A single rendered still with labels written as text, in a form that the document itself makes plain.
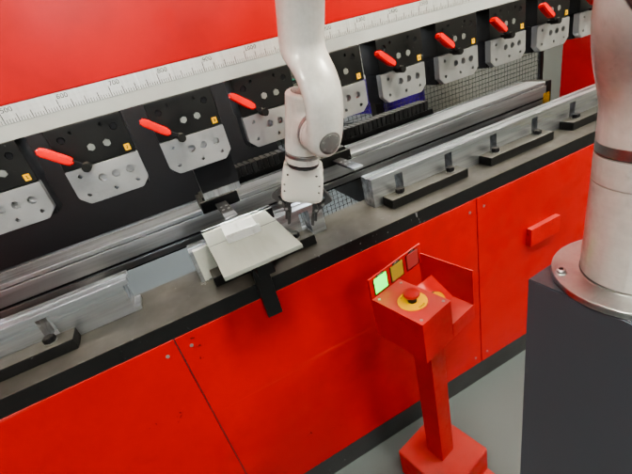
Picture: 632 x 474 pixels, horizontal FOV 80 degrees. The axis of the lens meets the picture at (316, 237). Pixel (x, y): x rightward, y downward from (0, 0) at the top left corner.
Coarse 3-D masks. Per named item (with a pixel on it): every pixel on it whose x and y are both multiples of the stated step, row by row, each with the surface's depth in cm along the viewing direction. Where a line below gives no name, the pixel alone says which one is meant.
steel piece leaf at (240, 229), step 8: (232, 224) 100; (240, 224) 99; (248, 224) 98; (256, 224) 91; (224, 232) 96; (232, 232) 95; (240, 232) 91; (248, 232) 91; (256, 232) 92; (232, 240) 91
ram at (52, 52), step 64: (0, 0) 67; (64, 0) 70; (128, 0) 74; (192, 0) 79; (256, 0) 84; (384, 0) 96; (512, 0) 112; (0, 64) 69; (64, 64) 73; (128, 64) 78; (256, 64) 88; (0, 128) 72
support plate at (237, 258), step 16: (272, 224) 95; (208, 240) 95; (224, 240) 93; (240, 240) 91; (256, 240) 89; (272, 240) 87; (288, 240) 85; (224, 256) 85; (240, 256) 83; (256, 256) 82; (272, 256) 80; (224, 272) 79; (240, 272) 78
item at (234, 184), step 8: (224, 160) 95; (200, 168) 94; (208, 168) 95; (216, 168) 95; (224, 168) 96; (232, 168) 97; (200, 176) 94; (208, 176) 95; (216, 176) 96; (224, 176) 97; (232, 176) 98; (200, 184) 95; (208, 184) 96; (216, 184) 97; (224, 184) 98; (232, 184) 99; (208, 192) 97; (216, 192) 98; (224, 192) 99
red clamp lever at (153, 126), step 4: (140, 120) 79; (144, 120) 79; (148, 120) 79; (140, 124) 79; (144, 124) 79; (148, 124) 79; (152, 124) 80; (156, 124) 80; (160, 124) 82; (148, 128) 80; (152, 128) 80; (156, 128) 80; (160, 128) 80; (164, 128) 81; (156, 132) 81; (160, 132) 81; (164, 132) 81; (168, 132) 81; (172, 132) 82; (176, 136) 83; (180, 136) 82; (184, 136) 83; (180, 140) 83; (184, 140) 83
